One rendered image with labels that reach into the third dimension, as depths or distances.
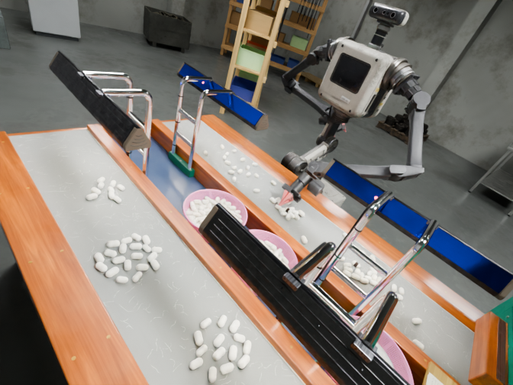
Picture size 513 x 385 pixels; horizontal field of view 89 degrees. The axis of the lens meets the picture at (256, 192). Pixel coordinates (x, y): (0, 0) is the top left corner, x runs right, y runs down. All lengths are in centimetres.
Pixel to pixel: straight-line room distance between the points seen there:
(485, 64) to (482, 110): 93
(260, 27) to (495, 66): 533
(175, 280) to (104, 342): 24
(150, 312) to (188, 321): 11
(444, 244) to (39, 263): 115
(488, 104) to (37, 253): 768
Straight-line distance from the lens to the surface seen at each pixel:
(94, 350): 79
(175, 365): 79
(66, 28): 601
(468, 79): 784
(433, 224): 95
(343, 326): 51
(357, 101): 160
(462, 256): 98
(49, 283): 89
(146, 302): 86
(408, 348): 109
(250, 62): 400
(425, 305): 132
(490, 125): 770
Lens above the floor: 149
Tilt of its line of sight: 35 degrees down
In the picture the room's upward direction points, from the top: 21 degrees clockwise
